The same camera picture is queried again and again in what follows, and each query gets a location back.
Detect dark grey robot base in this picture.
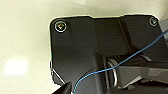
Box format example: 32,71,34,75
49,13,168,94

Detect blue cable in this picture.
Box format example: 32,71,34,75
73,27,168,94

